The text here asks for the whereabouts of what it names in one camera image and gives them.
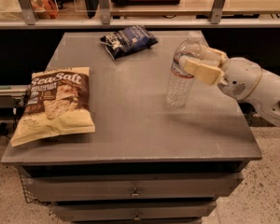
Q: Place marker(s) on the orange bag behind glass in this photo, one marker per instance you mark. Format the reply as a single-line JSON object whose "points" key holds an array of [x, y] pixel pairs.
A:
{"points": [[47, 6]]}

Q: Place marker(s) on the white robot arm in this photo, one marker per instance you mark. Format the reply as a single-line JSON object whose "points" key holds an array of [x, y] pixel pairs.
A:
{"points": [[265, 98]]}

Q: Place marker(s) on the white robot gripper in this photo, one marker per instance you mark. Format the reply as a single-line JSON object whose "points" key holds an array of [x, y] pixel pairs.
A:
{"points": [[240, 77]]}

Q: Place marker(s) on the upper grey drawer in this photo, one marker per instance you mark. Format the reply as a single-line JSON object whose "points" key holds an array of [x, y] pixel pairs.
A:
{"points": [[132, 187]]}

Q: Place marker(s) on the lower grey drawer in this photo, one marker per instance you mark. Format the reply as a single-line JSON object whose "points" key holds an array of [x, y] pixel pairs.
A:
{"points": [[133, 211]]}

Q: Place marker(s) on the metal shelf rail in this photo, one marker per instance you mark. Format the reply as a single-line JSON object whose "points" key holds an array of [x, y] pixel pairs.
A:
{"points": [[18, 14]]}

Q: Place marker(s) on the grey drawer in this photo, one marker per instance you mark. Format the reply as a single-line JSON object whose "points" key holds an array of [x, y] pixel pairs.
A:
{"points": [[132, 187], [133, 211]]}

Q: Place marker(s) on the dark blue snack bag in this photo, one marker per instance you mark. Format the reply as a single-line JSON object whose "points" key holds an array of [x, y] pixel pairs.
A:
{"points": [[128, 41]]}

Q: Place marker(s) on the grey wooden drawer cabinet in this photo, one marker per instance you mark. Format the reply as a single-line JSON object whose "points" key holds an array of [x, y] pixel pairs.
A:
{"points": [[136, 132]]}

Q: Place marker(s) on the sea salt chips bag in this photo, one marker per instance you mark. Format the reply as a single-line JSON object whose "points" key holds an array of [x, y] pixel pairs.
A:
{"points": [[58, 104]]}

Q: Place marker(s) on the clear plastic water bottle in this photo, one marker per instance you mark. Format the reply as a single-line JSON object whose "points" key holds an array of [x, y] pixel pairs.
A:
{"points": [[180, 82]]}

